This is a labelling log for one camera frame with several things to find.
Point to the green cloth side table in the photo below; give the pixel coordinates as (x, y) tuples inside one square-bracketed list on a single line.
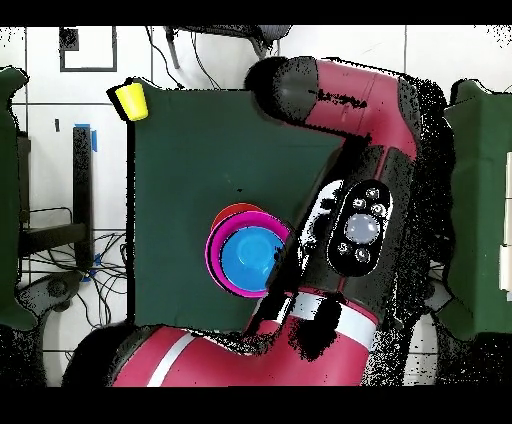
[(480, 200), (10, 200)]

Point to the yellow cup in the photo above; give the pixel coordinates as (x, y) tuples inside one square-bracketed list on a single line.
[(132, 102)]

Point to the orange bowl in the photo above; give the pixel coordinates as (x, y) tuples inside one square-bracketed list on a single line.
[(232, 210)]

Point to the black chair base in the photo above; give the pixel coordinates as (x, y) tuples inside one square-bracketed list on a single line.
[(52, 290)]

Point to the black metal frame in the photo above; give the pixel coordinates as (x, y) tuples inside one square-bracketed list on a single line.
[(82, 192)]

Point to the black mesh chair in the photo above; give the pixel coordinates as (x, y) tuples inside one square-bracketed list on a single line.
[(256, 36)]

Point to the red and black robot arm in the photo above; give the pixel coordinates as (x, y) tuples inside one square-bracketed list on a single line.
[(360, 100)]

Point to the large light blue bowl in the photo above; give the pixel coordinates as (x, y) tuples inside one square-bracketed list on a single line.
[(248, 260)]

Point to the dark green table cloth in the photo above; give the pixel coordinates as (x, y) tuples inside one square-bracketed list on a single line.
[(200, 160)]

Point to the large pink bowl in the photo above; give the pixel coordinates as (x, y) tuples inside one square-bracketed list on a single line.
[(216, 252)]

